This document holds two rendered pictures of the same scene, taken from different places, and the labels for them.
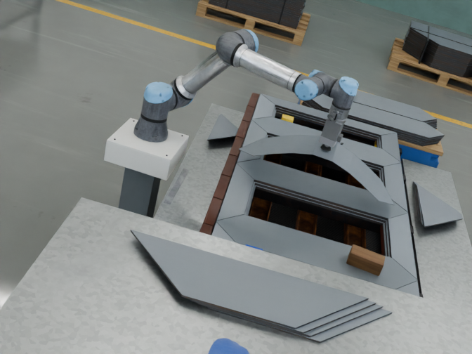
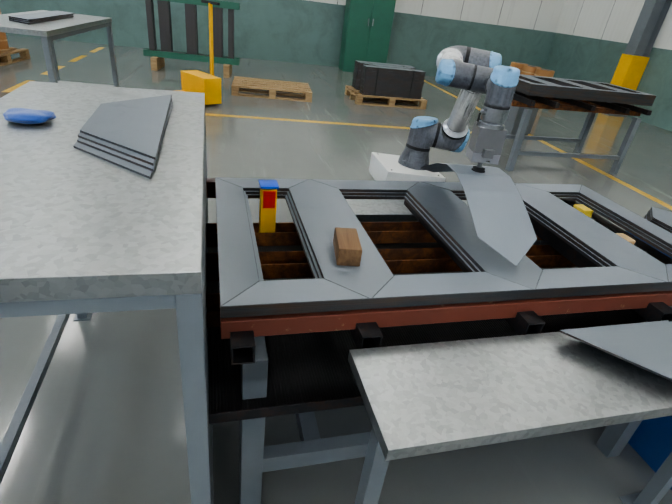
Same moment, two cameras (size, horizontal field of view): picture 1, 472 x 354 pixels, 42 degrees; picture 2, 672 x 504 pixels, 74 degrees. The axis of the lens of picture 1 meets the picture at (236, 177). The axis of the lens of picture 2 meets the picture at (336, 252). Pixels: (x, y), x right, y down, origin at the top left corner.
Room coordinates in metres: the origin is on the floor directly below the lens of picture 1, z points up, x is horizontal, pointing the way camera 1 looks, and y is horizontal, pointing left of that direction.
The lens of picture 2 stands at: (1.43, -1.48, 1.43)
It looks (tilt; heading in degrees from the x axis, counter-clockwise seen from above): 30 degrees down; 71
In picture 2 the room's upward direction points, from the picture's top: 8 degrees clockwise
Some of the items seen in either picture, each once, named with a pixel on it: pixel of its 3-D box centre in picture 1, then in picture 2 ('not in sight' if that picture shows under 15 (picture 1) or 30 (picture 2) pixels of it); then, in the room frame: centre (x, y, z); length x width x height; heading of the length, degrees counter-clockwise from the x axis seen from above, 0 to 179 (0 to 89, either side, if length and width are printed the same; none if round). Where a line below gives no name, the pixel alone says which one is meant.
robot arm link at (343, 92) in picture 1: (345, 93); (501, 87); (2.27, -0.32, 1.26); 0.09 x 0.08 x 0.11; 65
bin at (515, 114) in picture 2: not in sight; (509, 110); (5.85, 4.29, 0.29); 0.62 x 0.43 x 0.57; 102
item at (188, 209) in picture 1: (204, 166); (439, 207); (2.46, 0.15, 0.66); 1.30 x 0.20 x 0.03; 178
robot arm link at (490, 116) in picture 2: (338, 111); (493, 115); (2.27, -0.32, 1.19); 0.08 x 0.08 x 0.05
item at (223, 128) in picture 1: (225, 129); not in sight; (2.81, 0.11, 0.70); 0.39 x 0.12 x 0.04; 178
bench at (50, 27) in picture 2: not in sight; (53, 70); (0.10, 3.76, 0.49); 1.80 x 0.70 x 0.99; 83
